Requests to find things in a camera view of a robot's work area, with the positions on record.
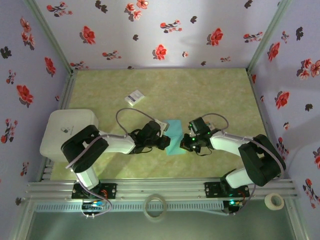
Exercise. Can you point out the aluminium upright frame post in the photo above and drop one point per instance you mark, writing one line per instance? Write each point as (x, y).
(52, 35)
(269, 35)

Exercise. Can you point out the aluminium mounting rail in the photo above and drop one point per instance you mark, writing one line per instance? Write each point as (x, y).
(160, 186)

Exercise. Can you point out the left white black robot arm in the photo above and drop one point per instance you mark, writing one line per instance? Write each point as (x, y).
(85, 150)

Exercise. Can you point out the teal paper sheet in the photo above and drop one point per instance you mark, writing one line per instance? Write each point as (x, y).
(175, 130)

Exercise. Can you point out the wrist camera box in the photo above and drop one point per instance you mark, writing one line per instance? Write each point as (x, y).
(150, 130)
(198, 126)

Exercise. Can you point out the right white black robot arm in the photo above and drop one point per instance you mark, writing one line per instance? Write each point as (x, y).
(262, 160)

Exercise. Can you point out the white plastic container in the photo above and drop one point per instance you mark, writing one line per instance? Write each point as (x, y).
(57, 120)

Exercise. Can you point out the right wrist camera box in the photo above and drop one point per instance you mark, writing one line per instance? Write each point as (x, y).
(198, 126)

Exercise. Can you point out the white tape roll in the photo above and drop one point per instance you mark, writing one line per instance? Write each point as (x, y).
(268, 203)

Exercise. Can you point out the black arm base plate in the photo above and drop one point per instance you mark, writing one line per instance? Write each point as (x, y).
(111, 190)
(211, 190)

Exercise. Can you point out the small white blue box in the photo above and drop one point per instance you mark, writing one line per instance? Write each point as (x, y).
(134, 98)

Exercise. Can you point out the aluminium lower frame bar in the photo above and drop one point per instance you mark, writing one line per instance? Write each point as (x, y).
(296, 220)
(21, 220)

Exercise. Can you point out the small electronics board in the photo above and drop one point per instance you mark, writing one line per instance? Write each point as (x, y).
(233, 203)
(93, 205)

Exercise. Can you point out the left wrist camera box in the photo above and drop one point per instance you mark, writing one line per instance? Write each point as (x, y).
(150, 130)

